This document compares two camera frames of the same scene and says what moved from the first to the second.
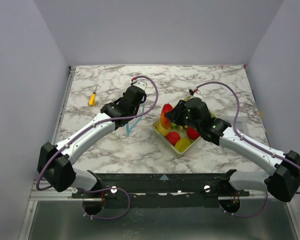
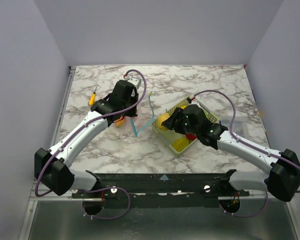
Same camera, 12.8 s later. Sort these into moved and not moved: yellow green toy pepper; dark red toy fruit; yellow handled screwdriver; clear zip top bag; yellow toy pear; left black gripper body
Moved: clear zip top bag; yellow toy pear
Not moved: yellow green toy pepper; left black gripper body; dark red toy fruit; yellow handled screwdriver
